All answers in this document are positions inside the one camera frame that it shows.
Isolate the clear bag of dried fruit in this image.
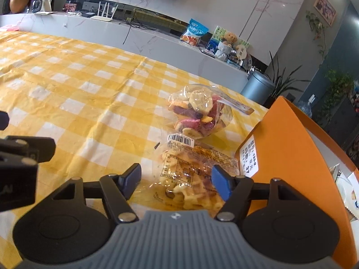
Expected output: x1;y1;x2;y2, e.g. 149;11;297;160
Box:
168;84;255;141

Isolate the long leaf potted plant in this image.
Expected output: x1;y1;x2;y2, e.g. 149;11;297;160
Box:
263;51;310;109

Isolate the bushy green plant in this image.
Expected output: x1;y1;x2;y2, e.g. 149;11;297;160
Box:
319;69;356;128

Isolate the clear water bottle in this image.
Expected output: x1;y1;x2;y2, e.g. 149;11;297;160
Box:
297;95;318;119

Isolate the hanging vine plant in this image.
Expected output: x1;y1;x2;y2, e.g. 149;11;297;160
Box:
305;10;329;60

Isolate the green blue picture card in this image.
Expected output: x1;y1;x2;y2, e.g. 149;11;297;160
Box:
206;26;251;60

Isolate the round paper fan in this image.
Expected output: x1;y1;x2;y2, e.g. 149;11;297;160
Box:
234;45;250;67

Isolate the black cable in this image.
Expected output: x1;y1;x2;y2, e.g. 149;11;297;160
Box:
123;9;158;45

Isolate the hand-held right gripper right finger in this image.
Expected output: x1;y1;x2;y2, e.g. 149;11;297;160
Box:
212;165;302;222

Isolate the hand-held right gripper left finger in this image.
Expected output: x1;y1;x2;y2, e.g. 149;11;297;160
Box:
52;163;141;225

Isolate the white router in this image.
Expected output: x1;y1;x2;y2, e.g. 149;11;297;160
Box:
90;1;119;23

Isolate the orange cardboard box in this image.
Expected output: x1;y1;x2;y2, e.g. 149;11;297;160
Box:
234;96;359;269

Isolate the blue snack bag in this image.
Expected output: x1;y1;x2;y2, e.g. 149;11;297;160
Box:
180;19;210;46

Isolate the grey trash bin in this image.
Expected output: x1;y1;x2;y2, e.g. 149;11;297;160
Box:
240;71;277;105

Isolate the yellow checked tablecloth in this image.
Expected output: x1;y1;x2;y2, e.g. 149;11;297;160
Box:
0;30;270;260

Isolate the teddy bear bouquet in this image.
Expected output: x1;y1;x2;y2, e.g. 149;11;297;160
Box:
217;32;238;61

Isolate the white marble counter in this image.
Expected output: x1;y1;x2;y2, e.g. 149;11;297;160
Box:
0;12;250;93

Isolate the clear bag of waffles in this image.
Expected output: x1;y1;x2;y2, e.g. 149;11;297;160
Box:
153;134;242;211

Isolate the framed wall picture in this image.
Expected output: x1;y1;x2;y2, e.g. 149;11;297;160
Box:
313;0;337;27

